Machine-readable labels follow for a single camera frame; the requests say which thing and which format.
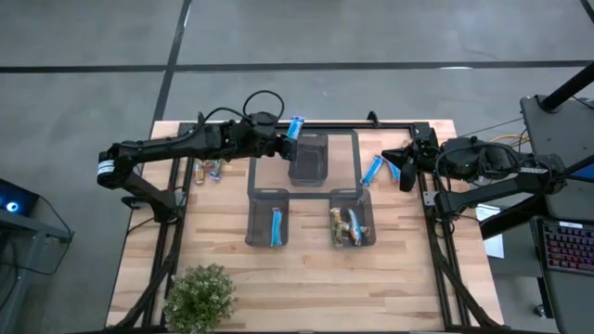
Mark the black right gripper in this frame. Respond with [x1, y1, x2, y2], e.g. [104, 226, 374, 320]
[381, 127, 442, 193]

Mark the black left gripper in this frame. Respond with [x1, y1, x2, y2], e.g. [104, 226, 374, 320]
[234, 133, 299, 162]

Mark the teal Chewy granola bar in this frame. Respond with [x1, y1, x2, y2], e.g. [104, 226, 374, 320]
[345, 208, 366, 247]

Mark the tan mat with dark border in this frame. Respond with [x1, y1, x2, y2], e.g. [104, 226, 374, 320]
[248, 128, 365, 200]

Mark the grey translucent plastic bin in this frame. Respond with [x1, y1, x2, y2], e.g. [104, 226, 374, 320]
[328, 187, 378, 250]
[244, 187, 291, 248]
[287, 131, 329, 188]

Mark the white paper sheet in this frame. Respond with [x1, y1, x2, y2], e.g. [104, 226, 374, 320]
[475, 203, 505, 260]

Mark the grey side desk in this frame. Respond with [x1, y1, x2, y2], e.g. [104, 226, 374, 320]
[519, 95, 594, 222]

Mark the artificial white-flowered potted plant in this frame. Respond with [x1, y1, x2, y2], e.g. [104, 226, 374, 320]
[161, 263, 238, 334]

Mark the blue lit screen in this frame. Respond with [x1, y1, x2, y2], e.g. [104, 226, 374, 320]
[561, 155, 594, 183]

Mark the black pole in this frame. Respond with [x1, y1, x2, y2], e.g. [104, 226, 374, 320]
[540, 62, 594, 112]

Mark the backlit rainbow keyboard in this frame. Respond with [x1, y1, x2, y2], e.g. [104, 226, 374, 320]
[541, 221, 594, 275]

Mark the black keyboard with tray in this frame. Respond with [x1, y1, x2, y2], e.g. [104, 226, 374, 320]
[531, 215, 594, 334]

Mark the grey computer stand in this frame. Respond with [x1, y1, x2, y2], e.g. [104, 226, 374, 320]
[0, 178, 75, 334]

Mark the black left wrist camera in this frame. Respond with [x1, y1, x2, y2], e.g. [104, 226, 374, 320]
[248, 110, 279, 135]

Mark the black left camera cable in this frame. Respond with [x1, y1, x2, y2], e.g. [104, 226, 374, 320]
[197, 89, 286, 135]

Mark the yellow cable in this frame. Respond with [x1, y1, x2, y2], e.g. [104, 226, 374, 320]
[489, 133, 530, 149]

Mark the black computer blue ring light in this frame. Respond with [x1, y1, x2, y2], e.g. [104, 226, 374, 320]
[0, 178, 41, 219]

